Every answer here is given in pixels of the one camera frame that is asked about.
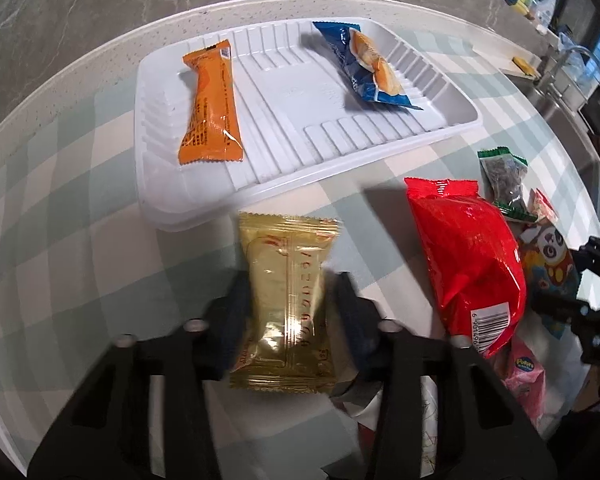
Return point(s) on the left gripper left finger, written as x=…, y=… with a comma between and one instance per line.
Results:
x=212, y=343

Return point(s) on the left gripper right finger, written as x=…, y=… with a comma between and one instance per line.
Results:
x=370, y=338

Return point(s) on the blue panda walnut packet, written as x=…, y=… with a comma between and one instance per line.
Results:
x=548, y=265

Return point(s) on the gold snack packet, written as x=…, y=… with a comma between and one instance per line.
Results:
x=286, y=348

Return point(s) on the pink snack packet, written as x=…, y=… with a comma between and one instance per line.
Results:
x=524, y=377

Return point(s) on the red snack bag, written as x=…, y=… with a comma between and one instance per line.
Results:
x=473, y=262

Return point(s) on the green-edged sunflower seed packet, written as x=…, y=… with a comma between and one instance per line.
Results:
x=505, y=173

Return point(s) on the orange snack bar packet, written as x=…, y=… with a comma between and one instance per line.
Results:
x=212, y=133

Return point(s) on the blue bread snack packet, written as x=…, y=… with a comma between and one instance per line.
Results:
x=370, y=75

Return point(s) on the white long snack packet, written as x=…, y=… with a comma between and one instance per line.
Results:
x=362, y=404

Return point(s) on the green checkered tablecloth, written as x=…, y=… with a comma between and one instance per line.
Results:
x=79, y=265

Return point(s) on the chrome faucet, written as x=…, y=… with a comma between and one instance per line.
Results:
x=573, y=76

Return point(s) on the steel sink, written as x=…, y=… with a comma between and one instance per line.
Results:
x=572, y=132

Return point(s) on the white plastic tray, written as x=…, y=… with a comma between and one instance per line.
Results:
x=299, y=118

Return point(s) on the yellow sponge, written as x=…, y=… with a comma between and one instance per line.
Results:
x=525, y=67

